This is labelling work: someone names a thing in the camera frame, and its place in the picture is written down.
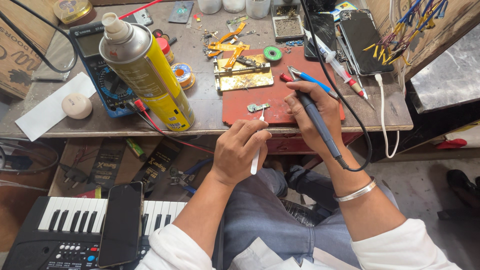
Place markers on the clear plastic sheet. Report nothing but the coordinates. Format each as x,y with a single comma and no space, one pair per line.
52,60

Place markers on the person's white shirt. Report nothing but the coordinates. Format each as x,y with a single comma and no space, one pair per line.
397,249

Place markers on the cracked black phone screen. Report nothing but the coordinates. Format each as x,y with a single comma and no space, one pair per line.
320,32

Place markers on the metal tip cleaner tray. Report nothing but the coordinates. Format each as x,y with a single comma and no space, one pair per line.
287,26

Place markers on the white paper sheet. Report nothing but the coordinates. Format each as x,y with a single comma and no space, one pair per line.
41,112

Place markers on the red work mat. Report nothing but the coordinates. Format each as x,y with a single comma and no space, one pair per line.
270,97

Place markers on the brown cardboard box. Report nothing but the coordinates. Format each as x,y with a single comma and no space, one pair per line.
18,48

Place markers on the large black smartphone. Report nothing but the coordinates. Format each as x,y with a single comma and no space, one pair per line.
120,225

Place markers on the yellow spray can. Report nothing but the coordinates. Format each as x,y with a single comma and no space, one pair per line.
150,75

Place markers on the green solder wick spool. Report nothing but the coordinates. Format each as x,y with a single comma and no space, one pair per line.
272,53

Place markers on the red multimeter probe lead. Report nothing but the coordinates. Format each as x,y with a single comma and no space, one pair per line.
157,125

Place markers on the black tool packet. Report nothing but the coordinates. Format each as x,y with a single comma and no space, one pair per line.
157,165
107,163

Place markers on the red cloth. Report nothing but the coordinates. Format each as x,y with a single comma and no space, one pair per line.
452,144

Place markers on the black shoe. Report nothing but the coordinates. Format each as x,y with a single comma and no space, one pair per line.
463,185

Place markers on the yellow lidded jar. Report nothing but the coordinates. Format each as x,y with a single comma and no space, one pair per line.
72,10

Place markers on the black electronic piano keyboard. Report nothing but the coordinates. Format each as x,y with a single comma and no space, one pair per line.
52,232

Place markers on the person's left hand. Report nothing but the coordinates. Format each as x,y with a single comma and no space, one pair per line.
236,157

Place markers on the black power plug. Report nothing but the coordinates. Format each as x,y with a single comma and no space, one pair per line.
75,174

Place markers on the green battery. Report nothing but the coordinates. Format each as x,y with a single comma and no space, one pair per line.
135,149

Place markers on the gold circuit board holder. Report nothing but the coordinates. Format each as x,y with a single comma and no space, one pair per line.
243,78

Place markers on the blue-grey soldering iron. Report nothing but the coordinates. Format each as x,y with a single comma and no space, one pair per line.
318,122

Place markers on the grey marble slab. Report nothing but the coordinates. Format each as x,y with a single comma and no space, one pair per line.
446,75

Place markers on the clear flux syringe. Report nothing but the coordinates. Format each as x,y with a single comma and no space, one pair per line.
335,65

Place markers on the white plastic cup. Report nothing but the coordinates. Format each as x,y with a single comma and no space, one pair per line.
234,5
209,5
258,8

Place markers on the white plastic tweezers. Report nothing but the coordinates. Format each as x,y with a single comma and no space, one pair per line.
255,161

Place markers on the round white jar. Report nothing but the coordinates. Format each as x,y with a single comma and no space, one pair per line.
77,106

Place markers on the grey phone back cover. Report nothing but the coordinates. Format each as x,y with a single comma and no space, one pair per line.
181,11

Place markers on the silver phone frame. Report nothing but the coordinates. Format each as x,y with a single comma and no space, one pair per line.
139,17

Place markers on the small red-capped bottle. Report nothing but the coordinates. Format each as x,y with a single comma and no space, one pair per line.
165,48

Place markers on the blue digital multimeter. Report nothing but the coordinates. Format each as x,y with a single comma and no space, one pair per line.
101,82

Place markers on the person's right hand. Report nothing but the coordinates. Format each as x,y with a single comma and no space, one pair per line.
322,120

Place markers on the small green circuit board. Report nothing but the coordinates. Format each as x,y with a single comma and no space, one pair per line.
258,107

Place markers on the person's legs in jeans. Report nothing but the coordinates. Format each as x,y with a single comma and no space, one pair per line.
262,221

